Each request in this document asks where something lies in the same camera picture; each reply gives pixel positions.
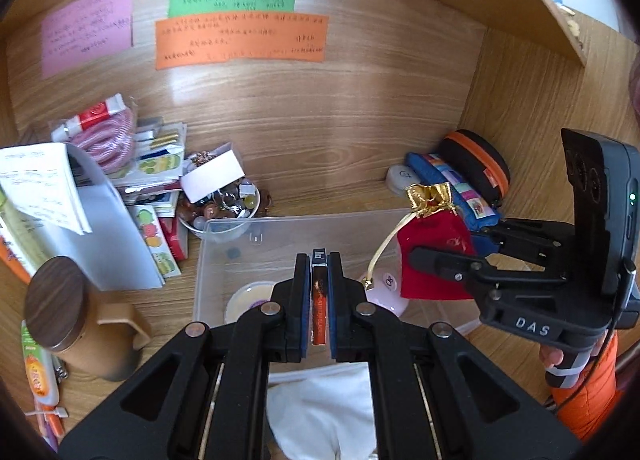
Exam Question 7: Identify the stack of booklets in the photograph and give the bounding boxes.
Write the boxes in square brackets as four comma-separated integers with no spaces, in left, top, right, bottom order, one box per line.
[122,116,188,281]

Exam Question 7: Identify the blue patchwork pouch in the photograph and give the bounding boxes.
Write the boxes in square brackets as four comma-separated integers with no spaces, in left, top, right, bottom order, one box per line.
[404,152,506,261]

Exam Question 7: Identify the handwritten white papers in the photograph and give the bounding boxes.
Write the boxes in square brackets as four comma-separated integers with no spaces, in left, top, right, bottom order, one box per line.
[0,142,93,236]

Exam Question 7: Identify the white round case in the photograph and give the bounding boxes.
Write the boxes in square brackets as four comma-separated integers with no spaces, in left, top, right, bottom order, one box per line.
[386,165,418,196]

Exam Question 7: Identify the white card box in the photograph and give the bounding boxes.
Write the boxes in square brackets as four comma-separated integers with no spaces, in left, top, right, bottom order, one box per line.
[180,141,246,204]

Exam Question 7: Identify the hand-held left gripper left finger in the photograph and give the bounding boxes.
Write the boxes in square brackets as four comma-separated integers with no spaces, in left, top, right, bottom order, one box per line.
[57,254,313,460]

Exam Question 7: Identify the pink coiled cable package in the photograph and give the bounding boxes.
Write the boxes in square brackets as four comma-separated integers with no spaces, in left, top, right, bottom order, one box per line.
[50,94,138,172]

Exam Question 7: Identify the pink paper note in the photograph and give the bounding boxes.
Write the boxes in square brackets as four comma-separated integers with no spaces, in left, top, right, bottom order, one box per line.
[41,0,135,80]

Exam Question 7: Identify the round cream jar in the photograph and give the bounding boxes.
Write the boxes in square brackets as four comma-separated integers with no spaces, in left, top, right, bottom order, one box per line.
[224,281,278,326]

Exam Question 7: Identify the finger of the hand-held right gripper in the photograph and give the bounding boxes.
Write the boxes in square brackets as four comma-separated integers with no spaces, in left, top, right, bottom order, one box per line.
[407,246,503,302]
[487,217,577,268]

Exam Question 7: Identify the white cloth drawstring pouch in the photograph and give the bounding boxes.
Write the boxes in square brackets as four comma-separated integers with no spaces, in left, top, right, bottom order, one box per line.
[266,362,377,460]

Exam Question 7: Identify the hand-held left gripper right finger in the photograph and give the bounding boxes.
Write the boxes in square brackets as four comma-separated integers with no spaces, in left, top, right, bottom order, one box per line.
[327,252,583,460]

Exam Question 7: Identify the person's right hand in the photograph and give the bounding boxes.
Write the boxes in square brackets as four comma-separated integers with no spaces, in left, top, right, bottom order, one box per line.
[539,344,568,369]

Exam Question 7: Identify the red velvet pouch gold top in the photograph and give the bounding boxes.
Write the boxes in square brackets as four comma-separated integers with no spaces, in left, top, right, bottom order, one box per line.
[366,183,478,301]

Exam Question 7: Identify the orange paper note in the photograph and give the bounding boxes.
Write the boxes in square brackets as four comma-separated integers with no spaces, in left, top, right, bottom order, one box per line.
[154,13,330,71]

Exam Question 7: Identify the brown mug with wooden lid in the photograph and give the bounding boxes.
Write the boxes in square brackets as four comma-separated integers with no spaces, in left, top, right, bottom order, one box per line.
[22,255,152,383]

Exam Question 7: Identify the green paper note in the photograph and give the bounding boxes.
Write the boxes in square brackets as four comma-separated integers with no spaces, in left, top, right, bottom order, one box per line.
[167,0,297,18]

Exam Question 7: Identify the orange lipstick tube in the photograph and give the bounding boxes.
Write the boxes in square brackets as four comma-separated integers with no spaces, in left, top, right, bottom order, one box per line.
[311,248,330,345]

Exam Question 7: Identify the wooden desktop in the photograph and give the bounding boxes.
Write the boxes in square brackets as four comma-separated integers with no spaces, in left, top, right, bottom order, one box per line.
[0,167,576,460]

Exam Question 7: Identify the bowl of beads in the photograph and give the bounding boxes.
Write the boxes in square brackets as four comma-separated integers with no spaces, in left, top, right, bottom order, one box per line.
[177,179,261,243]

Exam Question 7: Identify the person's right forearm orange sleeve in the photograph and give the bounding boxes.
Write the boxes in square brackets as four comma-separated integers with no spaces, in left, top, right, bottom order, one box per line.
[552,332,623,443]

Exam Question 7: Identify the clear plastic storage box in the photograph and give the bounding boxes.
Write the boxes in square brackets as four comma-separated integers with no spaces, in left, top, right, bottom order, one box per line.
[192,208,481,336]

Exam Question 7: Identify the orange and white tube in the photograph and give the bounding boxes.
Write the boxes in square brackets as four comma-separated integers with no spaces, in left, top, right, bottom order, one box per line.
[20,320,63,408]

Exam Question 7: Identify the black case orange zipper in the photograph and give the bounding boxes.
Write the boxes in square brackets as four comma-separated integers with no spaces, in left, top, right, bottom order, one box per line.
[439,129,512,208]

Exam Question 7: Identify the bundle of pens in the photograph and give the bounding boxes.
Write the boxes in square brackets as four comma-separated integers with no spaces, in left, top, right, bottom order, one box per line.
[32,402,68,441]

